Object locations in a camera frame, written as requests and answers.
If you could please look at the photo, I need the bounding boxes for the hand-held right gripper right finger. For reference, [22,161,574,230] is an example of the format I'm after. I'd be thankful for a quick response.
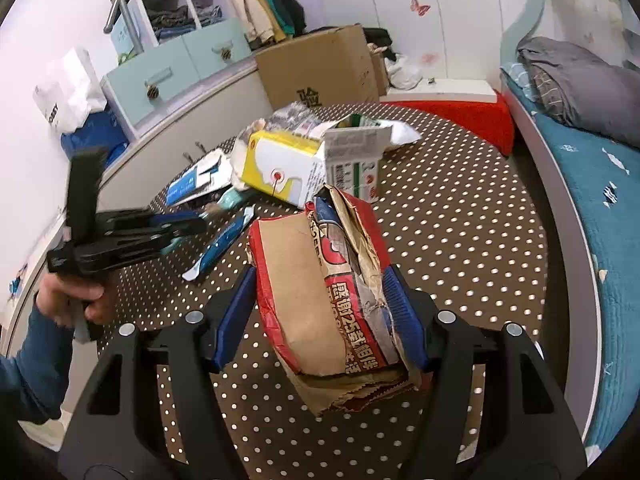
[380,262,588,480]

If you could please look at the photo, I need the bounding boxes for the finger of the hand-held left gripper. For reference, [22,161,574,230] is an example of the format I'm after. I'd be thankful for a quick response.
[100,209,208,237]
[102,232,187,268]

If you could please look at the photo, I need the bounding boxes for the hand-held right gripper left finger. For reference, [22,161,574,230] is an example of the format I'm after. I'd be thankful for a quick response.
[57,264,258,480]

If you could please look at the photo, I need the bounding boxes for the red brown paper bag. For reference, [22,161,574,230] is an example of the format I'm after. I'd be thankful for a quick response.
[247,184,436,416]

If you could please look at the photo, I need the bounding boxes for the person's left forearm blue sleeve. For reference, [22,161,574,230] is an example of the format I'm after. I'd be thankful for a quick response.
[0,304,76,427]

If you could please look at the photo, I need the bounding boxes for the person's left hand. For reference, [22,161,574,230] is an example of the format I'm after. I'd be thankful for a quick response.
[35,275,118,327]

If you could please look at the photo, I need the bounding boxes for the blue white flattened box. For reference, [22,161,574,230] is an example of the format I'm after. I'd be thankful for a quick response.
[164,152,232,207]

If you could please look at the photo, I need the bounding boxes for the blue white long wrapper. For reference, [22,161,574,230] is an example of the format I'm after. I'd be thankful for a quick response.
[181,206,257,282]

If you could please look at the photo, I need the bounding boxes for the teal tube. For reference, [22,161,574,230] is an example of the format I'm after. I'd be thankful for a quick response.
[216,187,252,212]

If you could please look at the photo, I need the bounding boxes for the blue storage bin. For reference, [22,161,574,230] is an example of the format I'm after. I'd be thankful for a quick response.
[60,109,130,170]

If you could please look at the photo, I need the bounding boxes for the white curved low cabinet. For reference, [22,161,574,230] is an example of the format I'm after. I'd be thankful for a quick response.
[7,54,275,346]

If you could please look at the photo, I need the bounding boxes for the white shopping bag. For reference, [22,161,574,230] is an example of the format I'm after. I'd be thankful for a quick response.
[32,47,109,132]

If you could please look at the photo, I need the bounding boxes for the yellow white carton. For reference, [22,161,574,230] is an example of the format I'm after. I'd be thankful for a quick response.
[241,129,328,209]

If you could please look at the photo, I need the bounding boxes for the wide teal drawer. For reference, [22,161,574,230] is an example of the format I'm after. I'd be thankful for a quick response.
[101,51,196,131]

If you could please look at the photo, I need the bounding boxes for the green white open carton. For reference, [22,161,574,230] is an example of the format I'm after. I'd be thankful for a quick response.
[320,114,394,204]

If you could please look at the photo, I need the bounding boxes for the small teal box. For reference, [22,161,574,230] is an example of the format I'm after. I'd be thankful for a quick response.
[109,12,137,58]

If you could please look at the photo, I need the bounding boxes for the white plastic wrapper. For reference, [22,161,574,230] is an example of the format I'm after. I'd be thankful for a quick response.
[377,117,422,149]

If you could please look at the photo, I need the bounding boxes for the narrow teal drawer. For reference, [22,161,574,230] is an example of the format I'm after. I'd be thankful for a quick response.
[180,16,252,83]

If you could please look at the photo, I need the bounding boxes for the dark folded clothes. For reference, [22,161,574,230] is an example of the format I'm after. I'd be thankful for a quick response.
[149,5,195,33]

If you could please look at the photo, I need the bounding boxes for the curved metal pole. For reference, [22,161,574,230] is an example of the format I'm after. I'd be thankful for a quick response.
[104,0,140,58]

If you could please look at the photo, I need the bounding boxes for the red bench with white top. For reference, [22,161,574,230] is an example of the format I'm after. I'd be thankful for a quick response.
[380,89,516,156]

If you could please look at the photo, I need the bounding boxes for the large cardboard box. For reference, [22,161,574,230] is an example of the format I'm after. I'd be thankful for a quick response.
[255,24,382,112]

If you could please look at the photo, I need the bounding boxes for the folded jeans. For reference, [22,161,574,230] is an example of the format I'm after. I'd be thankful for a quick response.
[192,4,224,27]

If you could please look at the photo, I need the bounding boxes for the teal bedspread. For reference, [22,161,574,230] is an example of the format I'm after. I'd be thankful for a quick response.
[500,60,640,453]

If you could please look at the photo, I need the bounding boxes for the white bench board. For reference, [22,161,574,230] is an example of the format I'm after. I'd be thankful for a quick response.
[384,78,499,104]

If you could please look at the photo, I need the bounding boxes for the beige hanging coat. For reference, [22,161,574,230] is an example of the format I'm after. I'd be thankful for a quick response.
[216,0,290,50]

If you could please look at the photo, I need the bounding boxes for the white crumpled plastic bag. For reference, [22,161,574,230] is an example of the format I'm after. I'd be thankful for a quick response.
[386,54,424,91]

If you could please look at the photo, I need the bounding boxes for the small cardboard box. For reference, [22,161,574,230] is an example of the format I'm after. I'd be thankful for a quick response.
[369,49,392,97]

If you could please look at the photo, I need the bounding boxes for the teal hanging garment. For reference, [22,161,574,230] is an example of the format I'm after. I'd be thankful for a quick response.
[250,0,297,38]

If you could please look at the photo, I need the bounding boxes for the black hanging garment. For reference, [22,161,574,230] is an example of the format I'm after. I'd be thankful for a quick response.
[260,0,308,37]

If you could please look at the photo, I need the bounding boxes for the light blue patterned pillow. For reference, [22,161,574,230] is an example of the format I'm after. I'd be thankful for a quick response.
[500,61,540,103]

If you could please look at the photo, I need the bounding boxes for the black clothing pile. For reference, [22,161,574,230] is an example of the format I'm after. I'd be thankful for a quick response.
[361,26,397,55]

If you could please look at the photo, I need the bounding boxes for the grey folded blanket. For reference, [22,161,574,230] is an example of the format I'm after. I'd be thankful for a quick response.
[516,36,640,150]

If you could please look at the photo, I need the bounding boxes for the pale green headboard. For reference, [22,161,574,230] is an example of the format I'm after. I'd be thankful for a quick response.
[499,0,547,63]

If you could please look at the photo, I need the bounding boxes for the blue cartoon wall sticker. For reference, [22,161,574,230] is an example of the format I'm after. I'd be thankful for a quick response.
[7,261,30,303]

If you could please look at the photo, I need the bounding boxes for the grey curved bed frame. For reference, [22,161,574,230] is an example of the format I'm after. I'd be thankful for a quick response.
[501,82,605,443]

